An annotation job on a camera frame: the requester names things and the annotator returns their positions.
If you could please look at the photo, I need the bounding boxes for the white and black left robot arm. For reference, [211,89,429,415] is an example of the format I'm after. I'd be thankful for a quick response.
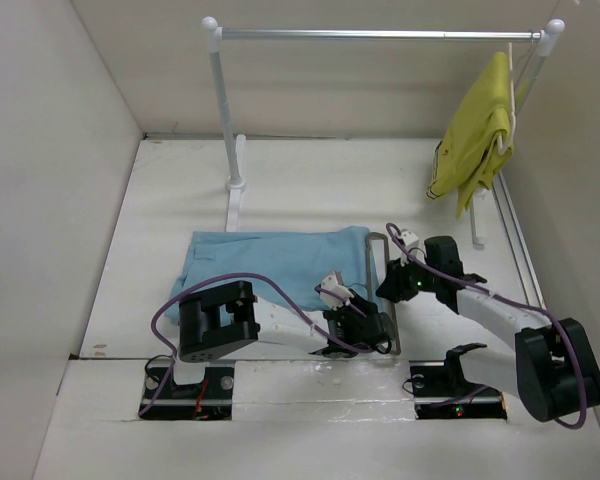
[168,272,401,397]

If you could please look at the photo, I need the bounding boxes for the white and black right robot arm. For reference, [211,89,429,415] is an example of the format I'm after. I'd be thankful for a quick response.
[376,223,600,430]

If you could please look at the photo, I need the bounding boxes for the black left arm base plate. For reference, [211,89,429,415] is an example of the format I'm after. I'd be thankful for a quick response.
[138,355,235,422]

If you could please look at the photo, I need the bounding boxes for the silver and white clothes rack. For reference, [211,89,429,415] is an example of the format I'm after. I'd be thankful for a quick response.
[201,16,565,232]

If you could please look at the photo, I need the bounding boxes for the silver metal hanger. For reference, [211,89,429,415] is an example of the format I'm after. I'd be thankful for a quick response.
[364,232,402,356]

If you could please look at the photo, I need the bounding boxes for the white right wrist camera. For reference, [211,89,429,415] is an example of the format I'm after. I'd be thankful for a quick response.
[395,229,420,264]

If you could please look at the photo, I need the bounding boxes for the white plastic hanger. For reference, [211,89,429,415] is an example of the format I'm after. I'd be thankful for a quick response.
[496,43,517,155]

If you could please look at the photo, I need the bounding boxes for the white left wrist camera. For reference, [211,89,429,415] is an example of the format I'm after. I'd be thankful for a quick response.
[314,271,353,310]

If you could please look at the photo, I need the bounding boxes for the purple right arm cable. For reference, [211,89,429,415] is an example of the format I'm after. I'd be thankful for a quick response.
[384,222,592,431]

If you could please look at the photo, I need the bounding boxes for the light blue trousers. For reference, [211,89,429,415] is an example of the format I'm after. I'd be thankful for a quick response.
[171,226,370,311]

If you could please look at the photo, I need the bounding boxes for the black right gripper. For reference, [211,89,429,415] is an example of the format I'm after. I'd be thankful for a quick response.
[374,251,440,302]

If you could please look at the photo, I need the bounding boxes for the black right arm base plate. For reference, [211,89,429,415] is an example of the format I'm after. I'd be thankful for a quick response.
[402,343,508,420]

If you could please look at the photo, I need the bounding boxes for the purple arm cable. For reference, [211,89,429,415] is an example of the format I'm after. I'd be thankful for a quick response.
[384,222,592,431]
[138,272,376,419]

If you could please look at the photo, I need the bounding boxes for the yellow-green garment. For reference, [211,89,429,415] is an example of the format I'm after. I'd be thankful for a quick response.
[426,52,514,217]

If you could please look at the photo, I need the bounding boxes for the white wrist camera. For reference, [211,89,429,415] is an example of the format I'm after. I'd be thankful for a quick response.
[395,229,420,264]
[314,271,353,310]

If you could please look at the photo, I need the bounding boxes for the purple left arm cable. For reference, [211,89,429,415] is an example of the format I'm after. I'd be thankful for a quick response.
[138,272,376,419]

